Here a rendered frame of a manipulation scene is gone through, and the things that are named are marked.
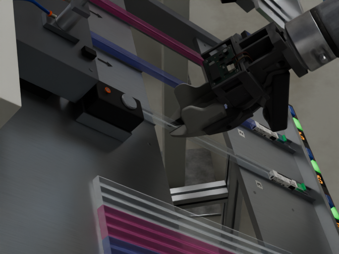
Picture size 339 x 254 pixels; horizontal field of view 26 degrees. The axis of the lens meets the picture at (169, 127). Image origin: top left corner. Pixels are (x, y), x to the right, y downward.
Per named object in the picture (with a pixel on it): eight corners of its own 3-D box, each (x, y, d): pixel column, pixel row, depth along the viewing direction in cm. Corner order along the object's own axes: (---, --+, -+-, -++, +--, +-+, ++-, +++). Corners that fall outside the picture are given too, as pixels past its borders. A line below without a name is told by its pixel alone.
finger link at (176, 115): (148, 93, 106) (203, 64, 103) (169, 114, 110) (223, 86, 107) (151, 110, 104) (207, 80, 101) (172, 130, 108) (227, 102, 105)
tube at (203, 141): (297, 188, 125) (302, 184, 124) (299, 194, 124) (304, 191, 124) (56, 69, 95) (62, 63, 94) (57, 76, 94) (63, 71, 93)
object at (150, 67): (278, 139, 132) (284, 135, 132) (281, 145, 131) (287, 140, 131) (49, 15, 102) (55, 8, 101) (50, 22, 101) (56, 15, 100)
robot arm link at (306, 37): (324, 32, 103) (344, 71, 98) (295, 48, 105) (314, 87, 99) (303, -1, 98) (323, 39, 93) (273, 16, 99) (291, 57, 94)
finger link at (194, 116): (153, 117, 103) (207, 82, 100) (174, 137, 107) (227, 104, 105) (158, 133, 101) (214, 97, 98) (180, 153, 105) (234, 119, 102)
